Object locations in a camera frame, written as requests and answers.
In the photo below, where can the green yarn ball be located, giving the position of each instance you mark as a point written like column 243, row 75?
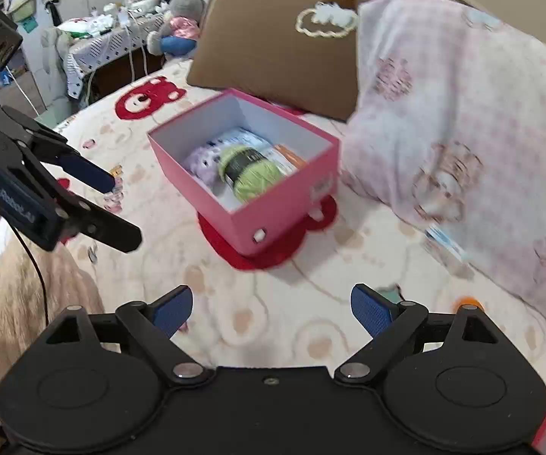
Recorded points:
column 254, row 180

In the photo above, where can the pink storage box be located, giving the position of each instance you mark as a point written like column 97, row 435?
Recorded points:
column 273, row 218

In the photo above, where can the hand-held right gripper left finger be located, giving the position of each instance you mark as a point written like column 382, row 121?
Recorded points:
column 173, row 310

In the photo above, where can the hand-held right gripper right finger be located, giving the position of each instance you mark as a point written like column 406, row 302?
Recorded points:
column 370, row 313

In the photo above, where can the grey plush toy pink shirt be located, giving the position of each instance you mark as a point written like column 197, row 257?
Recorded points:
column 185, row 9

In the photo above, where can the brown pillow with cloud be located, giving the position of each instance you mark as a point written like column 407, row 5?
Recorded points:
column 263, row 47

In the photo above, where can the clear plastic case orange label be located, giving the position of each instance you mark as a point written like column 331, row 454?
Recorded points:
column 289, row 159

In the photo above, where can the purple plush toy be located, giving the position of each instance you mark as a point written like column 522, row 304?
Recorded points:
column 202, row 161

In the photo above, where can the small white blue carton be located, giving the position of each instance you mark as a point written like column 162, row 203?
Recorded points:
column 446, row 244

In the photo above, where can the cluttered side table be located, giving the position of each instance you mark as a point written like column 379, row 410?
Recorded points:
column 107, row 42

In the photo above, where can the blue white wet wipes packet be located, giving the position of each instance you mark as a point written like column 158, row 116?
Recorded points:
column 242, row 137

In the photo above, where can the dark wooden table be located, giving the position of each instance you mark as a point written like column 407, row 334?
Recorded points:
column 116, row 73

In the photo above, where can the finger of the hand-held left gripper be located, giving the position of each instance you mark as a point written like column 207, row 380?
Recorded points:
column 112, row 234
column 88, row 173

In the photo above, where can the orange makeup sponge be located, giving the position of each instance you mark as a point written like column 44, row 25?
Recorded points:
column 467, row 302

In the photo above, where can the pink checked pillow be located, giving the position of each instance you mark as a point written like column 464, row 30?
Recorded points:
column 467, row 128

